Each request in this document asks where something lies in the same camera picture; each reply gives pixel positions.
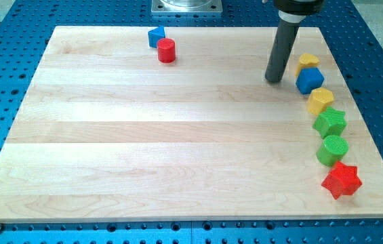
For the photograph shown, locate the black robot arm end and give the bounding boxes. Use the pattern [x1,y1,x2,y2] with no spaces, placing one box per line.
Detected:
[273,0,325,24]

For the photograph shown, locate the red cylinder block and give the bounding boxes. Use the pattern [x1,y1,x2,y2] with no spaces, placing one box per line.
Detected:
[157,38,176,63]

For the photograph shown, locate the blue cube block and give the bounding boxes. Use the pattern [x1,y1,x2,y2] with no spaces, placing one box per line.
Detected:
[296,67,325,95]

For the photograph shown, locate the red star block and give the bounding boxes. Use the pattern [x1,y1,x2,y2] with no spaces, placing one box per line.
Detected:
[321,161,363,200]

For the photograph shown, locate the light wooden board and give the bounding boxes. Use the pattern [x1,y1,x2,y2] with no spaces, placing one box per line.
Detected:
[0,26,383,223]

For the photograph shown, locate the green cylinder block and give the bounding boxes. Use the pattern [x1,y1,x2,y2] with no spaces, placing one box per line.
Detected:
[316,135,349,167]

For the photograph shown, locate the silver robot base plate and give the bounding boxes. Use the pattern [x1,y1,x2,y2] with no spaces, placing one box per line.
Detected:
[151,0,223,14]

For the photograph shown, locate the yellow hexagon block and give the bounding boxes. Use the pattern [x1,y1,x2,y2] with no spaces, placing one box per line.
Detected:
[306,87,334,115]

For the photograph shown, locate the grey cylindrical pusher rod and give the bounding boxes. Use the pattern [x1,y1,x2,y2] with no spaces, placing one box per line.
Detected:
[265,20,300,83]

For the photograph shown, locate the blue perforated table plate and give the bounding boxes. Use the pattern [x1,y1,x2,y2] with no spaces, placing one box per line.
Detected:
[0,0,383,244]

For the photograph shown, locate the yellow heart block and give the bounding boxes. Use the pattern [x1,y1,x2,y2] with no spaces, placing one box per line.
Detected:
[295,53,320,76]

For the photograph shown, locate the green star block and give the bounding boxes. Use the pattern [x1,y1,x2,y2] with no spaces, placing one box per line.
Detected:
[312,106,347,139]

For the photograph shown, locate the blue triangle block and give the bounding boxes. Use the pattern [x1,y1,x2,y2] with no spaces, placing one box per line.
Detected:
[148,26,165,48]

